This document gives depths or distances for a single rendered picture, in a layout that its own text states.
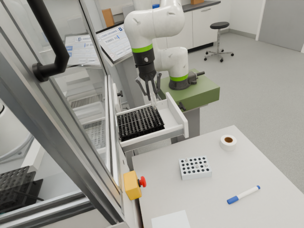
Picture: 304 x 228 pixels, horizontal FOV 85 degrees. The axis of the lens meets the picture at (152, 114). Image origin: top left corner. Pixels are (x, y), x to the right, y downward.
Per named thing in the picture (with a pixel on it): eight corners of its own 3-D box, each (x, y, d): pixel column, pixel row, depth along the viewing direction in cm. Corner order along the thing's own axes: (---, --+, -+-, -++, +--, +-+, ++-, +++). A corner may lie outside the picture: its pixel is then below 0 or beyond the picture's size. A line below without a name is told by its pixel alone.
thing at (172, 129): (168, 106, 102) (166, 98, 98) (183, 134, 82) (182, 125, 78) (104, 125, 99) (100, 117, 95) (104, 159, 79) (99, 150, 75)
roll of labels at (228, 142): (227, 153, 78) (228, 148, 75) (216, 144, 83) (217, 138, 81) (239, 147, 79) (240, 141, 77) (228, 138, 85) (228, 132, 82)
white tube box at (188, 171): (206, 160, 77) (206, 154, 75) (211, 176, 70) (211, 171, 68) (179, 163, 78) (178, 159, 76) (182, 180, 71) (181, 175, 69)
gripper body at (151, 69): (137, 67, 71) (142, 86, 77) (156, 61, 72) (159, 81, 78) (134, 61, 77) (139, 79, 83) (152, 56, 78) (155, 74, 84)
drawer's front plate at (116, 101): (119, 95, 127) (115, 82, 120) (122, 117, 104) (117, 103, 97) (117, 96, 127) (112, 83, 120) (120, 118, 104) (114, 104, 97)
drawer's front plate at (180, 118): (170, 106, 104) (168, 91, 98) (188, 137, 82) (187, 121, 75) (167, 107, 104) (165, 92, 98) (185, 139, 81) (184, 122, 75)
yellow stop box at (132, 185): (140, 179, 66) (136, 168, 62) (144, 197, 61) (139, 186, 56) (128, 183, 66) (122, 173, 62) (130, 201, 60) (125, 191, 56)
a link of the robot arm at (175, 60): (165, 73, 118) (162, 46, 106) (188, 71, 115) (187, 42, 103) (164, 83, 108) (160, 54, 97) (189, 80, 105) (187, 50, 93)
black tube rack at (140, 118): (157, 113, 98) (155, 104, 94) (165, 133, 84) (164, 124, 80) (120, 124, 96) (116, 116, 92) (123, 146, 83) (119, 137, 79)
